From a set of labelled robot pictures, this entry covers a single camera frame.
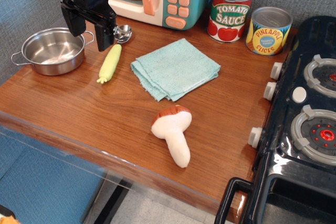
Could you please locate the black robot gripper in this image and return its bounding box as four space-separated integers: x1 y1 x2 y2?
61 0 117 51

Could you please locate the light blue folded towel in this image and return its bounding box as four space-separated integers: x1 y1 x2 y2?
131 38 221 102

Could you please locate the stainless steel pot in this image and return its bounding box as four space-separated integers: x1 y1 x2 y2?
11 27 95 76

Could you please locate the plush white brown mushroom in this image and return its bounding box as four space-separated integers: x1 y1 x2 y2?
151 105 192 168

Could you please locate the tomato sauce can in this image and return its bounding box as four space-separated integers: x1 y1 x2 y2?
207 0 253 42

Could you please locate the clear acrylic table guard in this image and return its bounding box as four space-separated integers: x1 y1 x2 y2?
0 111 253 224

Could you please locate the pineapple slices can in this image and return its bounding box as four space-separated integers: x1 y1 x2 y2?
246 6 293 56

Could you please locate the orange plush toy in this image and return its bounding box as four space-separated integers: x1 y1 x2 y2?
0 216 20 224

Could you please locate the black toy stove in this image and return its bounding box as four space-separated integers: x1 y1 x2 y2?
215 16 335 223

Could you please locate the yellow handled metal spoon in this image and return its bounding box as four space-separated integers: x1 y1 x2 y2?
96 25 132 84

